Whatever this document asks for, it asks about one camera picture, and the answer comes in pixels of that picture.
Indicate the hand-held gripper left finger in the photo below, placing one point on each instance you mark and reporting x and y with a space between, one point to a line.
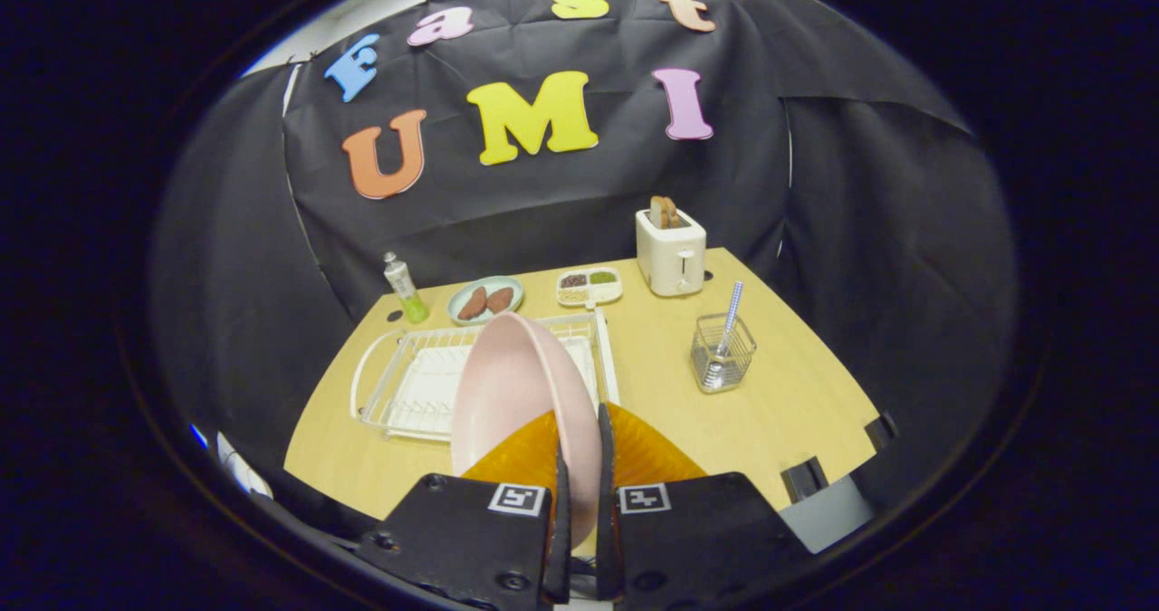
462 539

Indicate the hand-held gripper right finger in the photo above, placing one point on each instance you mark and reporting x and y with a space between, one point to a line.
706 539

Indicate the pink plate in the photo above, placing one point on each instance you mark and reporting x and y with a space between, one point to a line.
516 394

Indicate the pale green dish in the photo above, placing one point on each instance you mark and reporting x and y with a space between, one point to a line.
512 287

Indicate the black table clamp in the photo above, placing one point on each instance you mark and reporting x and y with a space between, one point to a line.
804 479
880 430

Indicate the brown food piece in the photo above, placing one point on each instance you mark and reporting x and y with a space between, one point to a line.
500 300
472 304

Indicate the green liquid bottle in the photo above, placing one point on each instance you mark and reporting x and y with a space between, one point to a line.
406 290

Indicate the white divided tray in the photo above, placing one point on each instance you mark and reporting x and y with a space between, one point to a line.
589 289

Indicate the white toaster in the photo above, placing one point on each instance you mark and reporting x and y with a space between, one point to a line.
670 258

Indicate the brown bread slices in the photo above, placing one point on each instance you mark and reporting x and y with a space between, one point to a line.
665 213

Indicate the black backdrop cloth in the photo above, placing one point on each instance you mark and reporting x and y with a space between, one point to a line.
860 231

